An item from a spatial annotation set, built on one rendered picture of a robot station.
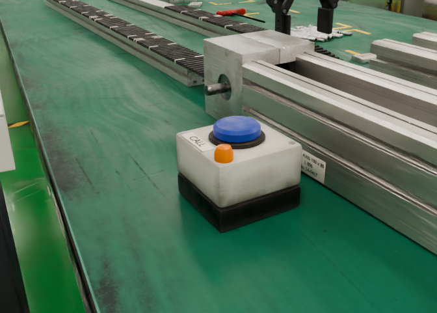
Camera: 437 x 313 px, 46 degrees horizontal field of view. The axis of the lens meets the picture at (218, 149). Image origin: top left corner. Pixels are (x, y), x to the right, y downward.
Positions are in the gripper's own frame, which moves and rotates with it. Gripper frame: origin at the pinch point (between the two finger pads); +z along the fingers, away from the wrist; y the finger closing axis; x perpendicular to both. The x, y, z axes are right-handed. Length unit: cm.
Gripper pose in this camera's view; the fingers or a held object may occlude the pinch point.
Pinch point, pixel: (304, 28)
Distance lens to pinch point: 85.4
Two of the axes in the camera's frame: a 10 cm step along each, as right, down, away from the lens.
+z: 0.2, 9.1, 4.2
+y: -8.7, 2.2, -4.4
